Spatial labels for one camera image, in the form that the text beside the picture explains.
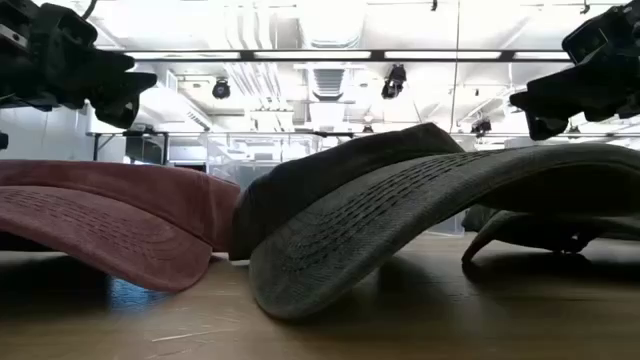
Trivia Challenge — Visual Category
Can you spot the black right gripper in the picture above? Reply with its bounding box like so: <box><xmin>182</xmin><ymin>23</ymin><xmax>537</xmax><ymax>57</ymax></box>
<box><xmin>509</xmin><ymin>2</ymin><xmax>640</xmax><ymax>142</ymax></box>

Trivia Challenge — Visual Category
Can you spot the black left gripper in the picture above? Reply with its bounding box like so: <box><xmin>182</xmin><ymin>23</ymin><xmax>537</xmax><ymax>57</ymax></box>
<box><xmin>0</xmin><ymin>19</ymin><xmax>159</xmax><ymax>130</ymax></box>

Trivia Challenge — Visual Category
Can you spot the dark grey cap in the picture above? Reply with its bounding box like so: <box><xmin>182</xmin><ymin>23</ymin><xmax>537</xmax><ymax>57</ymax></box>
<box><xmin>460</xmin><ymin>203</ymin><xmax>640</xmax><ymax>266</ymax></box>
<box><xmin>229</xmin><ymin>122</ymin><xmax>640</xmax><ymax>321</ymax></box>

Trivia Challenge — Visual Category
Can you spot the black-framed background table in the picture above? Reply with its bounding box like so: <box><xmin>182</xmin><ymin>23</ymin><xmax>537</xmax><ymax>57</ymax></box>
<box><xmin>85</xmin><ymin>128</ymin><xmax>171</xmax><ymax>166</ymax></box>

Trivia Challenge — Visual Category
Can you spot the black ceiling spotlight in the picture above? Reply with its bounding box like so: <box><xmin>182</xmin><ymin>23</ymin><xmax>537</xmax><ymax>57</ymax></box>
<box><xmin>380</xmin><ymin>63</ymin><xmax>408</xmax><ymax>100</ymax></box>
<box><xmin>211</xmin><ymin>78</ymin><xmax>232</xmax><ymax>101</ymax></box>
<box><xmin>469</xmin><ymin>117</ymin><xmax>493</xmax><ymax>139</ymax></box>

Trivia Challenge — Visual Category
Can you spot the faded red cap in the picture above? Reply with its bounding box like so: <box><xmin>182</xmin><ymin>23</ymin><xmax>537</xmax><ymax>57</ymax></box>
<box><xmin>0</xmin><ymin>159</ymin><xmax>242</xmax><ymax>294</ymax></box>

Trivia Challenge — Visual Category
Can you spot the clear plastic bin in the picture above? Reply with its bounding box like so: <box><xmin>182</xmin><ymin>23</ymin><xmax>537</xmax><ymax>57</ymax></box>
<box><xmin>206</xmin><ymin>132</ymin><xmax>322</xmax><ymax>191</ymax></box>
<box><xmin>424</xmin><ymin>212</ymin><xmax>467</xmax><ymax>237</ymax></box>

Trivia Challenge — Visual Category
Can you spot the black beam with strip lights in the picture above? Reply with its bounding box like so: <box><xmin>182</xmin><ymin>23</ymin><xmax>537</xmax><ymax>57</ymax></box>
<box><xmin>99</xmin><ymin>48</ymin><xmax>572</xmax><ymax>63</ymax></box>

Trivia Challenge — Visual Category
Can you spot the ceiling air vent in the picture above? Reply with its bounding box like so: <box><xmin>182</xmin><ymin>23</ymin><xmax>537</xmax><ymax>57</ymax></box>
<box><xmin>310</xmin><ymin>67</ymin><xmax>347</xmax><ymax>102</ymax></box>

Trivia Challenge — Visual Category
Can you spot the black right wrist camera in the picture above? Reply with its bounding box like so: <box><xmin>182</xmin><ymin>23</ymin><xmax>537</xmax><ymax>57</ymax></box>
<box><xmin>561</xmin><ymin>18</ymin><xmax>610</xmax><ymax>65</ymax></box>

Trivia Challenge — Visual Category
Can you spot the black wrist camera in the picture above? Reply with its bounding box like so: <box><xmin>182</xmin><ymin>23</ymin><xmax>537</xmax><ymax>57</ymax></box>
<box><xmin>28</xmin><ymin>2</ymin><xmax>100</xmax><ymax>52</ymax></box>
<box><xmin>561</xmin><ymin>18</ymin><xmax>610</xmax><ymax>65</ymax></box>

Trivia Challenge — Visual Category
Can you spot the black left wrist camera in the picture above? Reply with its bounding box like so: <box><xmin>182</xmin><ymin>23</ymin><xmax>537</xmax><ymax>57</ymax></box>
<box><xmin>28</xmin><ymin>2</ymin><xmax>100</xmax><ymax>52</ymax></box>

